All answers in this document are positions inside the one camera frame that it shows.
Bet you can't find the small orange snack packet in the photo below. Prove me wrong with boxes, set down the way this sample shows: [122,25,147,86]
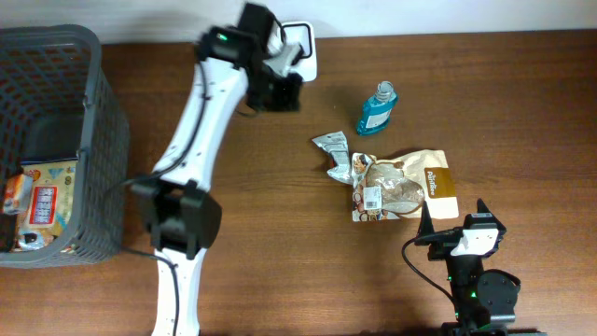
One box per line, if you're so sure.
[2,175,34,216]

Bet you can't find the grey plastic mesh basket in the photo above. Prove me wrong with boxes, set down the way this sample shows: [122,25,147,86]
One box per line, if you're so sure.
[1,24,130,269]

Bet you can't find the black cable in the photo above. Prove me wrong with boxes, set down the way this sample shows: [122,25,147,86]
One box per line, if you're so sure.
[401,228,463,318]
[104,63,209,336]

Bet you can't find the left black cable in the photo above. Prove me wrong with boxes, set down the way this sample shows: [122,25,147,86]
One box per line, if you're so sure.
[104,63,209,336]

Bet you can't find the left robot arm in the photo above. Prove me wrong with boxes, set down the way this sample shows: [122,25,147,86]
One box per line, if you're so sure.
[130,3,317,335]

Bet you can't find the right black cable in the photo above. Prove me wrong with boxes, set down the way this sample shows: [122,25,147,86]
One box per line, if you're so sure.
[401,228,463,318]

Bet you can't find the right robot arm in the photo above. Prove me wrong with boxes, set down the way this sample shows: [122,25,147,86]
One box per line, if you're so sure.
[414,200,521,335]

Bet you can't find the beige PanTree snack pouch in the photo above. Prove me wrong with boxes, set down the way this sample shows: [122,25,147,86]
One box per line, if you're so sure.
[351,149,459,222]

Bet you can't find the silver foil snack packet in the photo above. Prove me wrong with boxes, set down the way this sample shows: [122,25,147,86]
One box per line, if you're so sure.
[312,131,353,185]

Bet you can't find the white barcode scanner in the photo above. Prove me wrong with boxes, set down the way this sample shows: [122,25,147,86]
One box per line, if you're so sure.
[282,21,317,82]

